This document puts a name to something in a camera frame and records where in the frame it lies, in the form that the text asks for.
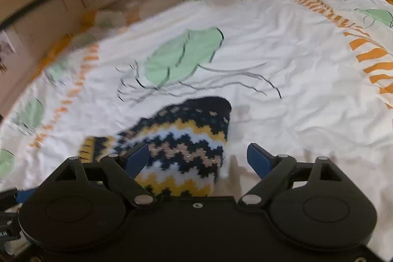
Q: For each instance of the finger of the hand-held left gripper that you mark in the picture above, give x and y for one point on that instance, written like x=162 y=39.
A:
x=26 y=195

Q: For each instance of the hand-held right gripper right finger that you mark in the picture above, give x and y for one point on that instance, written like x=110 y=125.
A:
x=258 y=159

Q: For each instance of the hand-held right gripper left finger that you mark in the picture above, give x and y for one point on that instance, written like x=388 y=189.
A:
x=138 y=159

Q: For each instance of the patterned knit sweater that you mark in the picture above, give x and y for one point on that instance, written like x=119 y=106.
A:
x=184 y=142

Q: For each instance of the white leaf printed blanket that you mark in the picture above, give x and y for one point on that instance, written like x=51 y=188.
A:
x=276 y=50

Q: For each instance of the wall picture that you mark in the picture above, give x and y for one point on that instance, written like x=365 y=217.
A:
x=6 y=50

